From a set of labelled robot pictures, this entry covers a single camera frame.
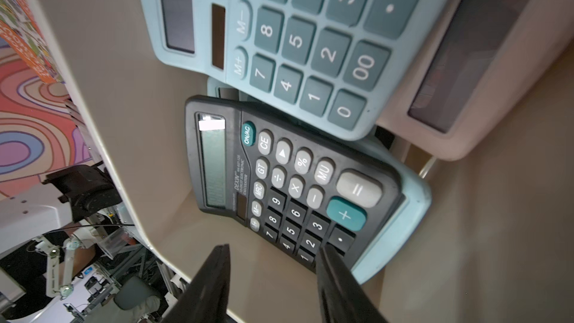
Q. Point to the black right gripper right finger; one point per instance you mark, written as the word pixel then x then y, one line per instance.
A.
pixel 341 298

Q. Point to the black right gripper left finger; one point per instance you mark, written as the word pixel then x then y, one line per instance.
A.
pixel 206 297

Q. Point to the light blue calculator face down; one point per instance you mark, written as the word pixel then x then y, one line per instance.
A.
pixel 399 215

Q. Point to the cream plastic storage box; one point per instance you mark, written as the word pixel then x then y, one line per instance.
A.
pixel 496 244

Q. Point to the light blue calculator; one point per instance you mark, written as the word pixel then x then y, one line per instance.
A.
pixel 333 64

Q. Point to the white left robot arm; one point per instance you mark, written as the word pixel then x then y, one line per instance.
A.
pixel 65 197

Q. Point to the colourful treehouse book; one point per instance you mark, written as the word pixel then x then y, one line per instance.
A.
pixel 21 32

